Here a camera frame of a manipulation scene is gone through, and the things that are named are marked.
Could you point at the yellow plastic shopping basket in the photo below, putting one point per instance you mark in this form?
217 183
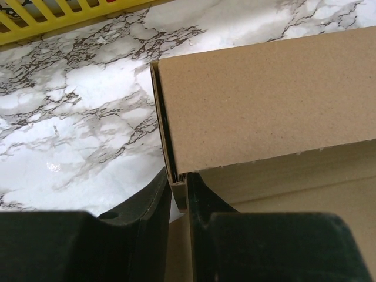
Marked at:
25 19

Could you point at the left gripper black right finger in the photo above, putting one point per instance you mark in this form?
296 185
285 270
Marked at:
285 246

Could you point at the brown cardboard box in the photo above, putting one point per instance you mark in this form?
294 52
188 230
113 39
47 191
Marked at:
283 126

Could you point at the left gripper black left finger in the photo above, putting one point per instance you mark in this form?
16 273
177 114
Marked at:
125 243

